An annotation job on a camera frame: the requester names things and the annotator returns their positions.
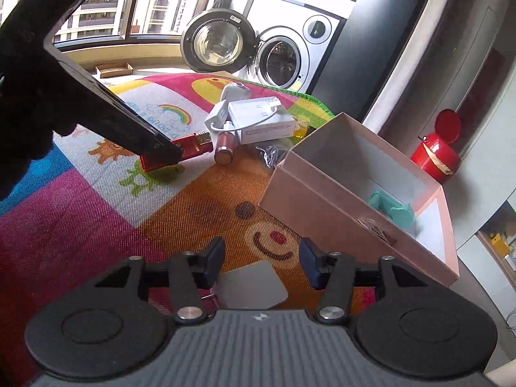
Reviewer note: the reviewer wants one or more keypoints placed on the washing machine round door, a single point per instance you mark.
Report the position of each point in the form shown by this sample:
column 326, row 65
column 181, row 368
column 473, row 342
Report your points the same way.
column 218, row 40

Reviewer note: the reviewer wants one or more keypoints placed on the yellow object on shelf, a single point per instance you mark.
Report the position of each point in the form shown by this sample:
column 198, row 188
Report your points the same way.
column 499, row 245

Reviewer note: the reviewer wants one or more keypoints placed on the teal plastic hook tool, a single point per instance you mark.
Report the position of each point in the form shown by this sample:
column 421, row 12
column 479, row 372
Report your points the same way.
column 401, row 214

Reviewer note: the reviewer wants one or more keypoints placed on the pink cardboard box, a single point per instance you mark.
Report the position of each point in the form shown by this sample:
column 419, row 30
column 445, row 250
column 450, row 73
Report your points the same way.
column 321, row 188

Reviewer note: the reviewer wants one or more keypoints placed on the white cable box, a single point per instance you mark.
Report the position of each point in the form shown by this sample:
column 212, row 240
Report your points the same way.
column 261, row 120

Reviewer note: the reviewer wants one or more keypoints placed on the colourful cartoon play mat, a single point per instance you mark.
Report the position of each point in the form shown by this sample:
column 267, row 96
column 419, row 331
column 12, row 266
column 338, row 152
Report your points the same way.
column 89, row 205

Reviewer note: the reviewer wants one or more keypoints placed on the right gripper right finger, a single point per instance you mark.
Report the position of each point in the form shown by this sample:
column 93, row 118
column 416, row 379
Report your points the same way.
column 333, row 273

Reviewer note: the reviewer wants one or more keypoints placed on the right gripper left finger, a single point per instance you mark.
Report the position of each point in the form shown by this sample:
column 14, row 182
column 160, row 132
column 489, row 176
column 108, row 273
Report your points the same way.
column 189, row 272

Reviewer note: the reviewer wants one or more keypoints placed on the silver washing machine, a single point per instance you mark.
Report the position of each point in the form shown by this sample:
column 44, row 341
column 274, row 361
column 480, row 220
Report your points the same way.
column 293, row 37

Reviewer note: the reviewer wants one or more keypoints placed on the white wall charger plug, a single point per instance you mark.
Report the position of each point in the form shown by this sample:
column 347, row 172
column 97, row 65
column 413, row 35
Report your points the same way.
column 255, row 286

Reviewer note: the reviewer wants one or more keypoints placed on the white power adapter block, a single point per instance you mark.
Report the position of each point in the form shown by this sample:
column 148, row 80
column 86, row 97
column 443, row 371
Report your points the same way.
column 218, row 120

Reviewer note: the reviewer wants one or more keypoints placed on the red patterned lighter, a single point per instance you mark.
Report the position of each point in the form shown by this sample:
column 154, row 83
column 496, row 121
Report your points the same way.
column 191, row 146

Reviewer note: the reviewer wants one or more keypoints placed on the clear plastic bag of parts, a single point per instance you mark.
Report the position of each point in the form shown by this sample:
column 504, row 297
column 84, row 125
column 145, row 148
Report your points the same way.
column 274, row 151

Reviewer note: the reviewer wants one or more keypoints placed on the dark red lipstick tube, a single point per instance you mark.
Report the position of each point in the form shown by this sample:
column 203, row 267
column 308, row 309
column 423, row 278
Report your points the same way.
column 226, row 144

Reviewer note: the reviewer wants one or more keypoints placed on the white square device with button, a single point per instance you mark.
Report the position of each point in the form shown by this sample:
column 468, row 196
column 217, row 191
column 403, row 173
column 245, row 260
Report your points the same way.
column 235, row 91

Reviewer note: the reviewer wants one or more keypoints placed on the small cardboard tray on floor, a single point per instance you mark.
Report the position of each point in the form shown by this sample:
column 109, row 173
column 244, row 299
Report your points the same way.
column 112, row 70

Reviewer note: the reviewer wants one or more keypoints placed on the red trash can with lid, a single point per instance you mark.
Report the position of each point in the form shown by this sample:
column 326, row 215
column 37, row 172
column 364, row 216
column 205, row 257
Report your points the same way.
column 434, row 154

